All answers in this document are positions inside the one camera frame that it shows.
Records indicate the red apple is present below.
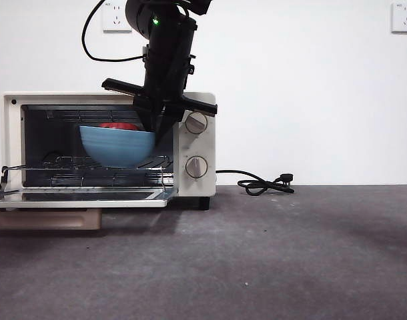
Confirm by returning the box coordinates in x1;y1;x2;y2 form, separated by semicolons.
98;122;140;131

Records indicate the blue ribbed bowl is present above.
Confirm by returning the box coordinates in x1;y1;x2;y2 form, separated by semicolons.
79;125;157;169

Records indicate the glass oven door with handle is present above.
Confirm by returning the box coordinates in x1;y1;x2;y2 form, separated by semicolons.
0;185;179;231

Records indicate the oven temperature knob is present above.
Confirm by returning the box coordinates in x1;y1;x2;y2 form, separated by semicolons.
185;112;208;135

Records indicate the cream Toshiba toaster oven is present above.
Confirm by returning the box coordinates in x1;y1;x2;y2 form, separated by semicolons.
3;92;217;211

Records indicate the oven timer knob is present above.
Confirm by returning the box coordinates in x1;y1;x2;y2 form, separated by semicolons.
185;155;210;179

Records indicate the thin black camera cable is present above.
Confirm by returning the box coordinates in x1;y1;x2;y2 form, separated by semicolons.
81;0;147;63

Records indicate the white wall socket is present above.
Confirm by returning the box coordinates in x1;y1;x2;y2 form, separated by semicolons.
390;1;407;34
102;0;133;33

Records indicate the black power cable with plug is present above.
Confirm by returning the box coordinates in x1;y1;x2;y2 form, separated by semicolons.
216;169;295;196

